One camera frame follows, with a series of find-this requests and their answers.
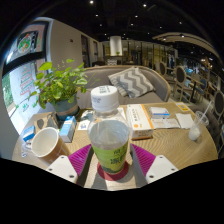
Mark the yellow card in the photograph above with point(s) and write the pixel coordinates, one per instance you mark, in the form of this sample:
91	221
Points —
182	106

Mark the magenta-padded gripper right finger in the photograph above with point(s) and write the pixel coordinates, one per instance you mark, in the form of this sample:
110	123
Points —
148	161

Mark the white paper napkin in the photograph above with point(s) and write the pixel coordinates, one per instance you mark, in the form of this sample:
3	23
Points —
185	120

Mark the small blue white carton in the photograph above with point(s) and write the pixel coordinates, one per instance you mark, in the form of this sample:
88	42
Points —
67	129

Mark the window with festive stickers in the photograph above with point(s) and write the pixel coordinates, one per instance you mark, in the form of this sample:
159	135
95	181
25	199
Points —
25	66

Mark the flat round red coaster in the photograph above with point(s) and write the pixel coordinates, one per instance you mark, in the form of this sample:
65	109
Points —
113	176

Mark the brown paper sheet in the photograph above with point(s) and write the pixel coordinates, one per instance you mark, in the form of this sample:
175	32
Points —
45	121

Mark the group of ceiling lights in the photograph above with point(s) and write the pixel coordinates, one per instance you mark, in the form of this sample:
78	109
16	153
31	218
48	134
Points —
136	16

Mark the white leaflet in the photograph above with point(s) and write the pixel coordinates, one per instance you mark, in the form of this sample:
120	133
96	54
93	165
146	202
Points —
83	125

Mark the clear plastic cup with straw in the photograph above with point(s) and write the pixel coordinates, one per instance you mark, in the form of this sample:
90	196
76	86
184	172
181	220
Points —
195	131

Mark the white orange carton box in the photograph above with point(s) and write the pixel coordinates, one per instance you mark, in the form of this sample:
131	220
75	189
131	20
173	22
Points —
140	121

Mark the clear green-labelled drink bottle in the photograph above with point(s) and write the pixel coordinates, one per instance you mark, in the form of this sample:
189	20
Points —
108	140

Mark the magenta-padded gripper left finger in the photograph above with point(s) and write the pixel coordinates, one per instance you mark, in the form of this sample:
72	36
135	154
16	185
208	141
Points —
75	161

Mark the white printed sheet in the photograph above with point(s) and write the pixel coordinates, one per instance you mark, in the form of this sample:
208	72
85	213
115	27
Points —
165	123

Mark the grey white chevron cushion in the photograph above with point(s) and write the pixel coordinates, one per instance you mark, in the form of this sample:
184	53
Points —
131	81

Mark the grey curved sofa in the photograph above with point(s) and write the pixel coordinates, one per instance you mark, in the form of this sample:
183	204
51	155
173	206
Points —
156	83

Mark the brown mug white inside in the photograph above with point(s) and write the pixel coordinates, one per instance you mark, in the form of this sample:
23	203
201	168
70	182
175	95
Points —
45	143

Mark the green potted plant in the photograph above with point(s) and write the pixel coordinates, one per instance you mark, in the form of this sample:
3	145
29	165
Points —
60	85

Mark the group of round-backed chairs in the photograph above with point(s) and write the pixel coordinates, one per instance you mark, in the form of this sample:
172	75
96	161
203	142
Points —
180	78

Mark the small white blue box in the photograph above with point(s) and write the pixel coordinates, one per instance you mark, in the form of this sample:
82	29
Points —
159	112

